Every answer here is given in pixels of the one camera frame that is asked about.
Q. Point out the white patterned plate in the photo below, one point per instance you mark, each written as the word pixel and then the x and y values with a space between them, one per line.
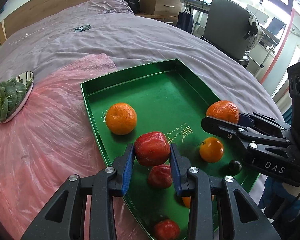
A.
pixel 22 97

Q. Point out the green leafy vegetable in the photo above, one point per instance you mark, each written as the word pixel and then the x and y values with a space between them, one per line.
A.
pixel 7 97

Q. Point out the wooden headboard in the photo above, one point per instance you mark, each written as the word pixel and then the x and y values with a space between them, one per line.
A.
pixel 30 13

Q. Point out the wooden drawer cabinet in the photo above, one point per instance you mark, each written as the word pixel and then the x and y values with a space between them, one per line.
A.
pixel 166 11

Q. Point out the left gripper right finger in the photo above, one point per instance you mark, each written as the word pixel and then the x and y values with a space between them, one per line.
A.
pixel 238 215

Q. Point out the small dark object on bed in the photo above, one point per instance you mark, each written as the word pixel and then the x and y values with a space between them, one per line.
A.
pixel 82 28

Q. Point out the dark plum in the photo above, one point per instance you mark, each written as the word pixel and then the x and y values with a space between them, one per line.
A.
pixel 234 167

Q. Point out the pink plastic sheet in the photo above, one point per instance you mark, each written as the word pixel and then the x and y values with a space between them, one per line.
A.
pixel 47 141

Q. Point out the right blue gloved hand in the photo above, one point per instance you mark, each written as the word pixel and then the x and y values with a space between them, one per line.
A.
pixel 280 200

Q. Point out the grey desk chair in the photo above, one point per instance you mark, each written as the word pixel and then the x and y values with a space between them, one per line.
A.
pixel 230 28

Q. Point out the orange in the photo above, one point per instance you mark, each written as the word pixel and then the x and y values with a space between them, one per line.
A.
pixel 121 118
pixel 211 150
pixel 186 201
pixel 224 110

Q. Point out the dark shopping bag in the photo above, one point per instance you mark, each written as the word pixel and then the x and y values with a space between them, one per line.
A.
pixel 185 20

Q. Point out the desk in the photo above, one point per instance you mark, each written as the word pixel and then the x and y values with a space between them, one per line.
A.
pixel 269 39

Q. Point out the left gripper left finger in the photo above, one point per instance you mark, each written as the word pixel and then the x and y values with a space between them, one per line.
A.
pixel 63 216

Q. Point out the orange front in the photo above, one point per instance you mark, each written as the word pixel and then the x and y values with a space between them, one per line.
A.
pixel 211 150

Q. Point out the green rectangular tray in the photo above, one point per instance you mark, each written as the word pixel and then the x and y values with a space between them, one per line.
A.
pixel 169 98

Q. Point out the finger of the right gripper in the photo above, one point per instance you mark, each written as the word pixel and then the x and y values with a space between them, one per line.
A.
pixel 222 127
pixel 259 121

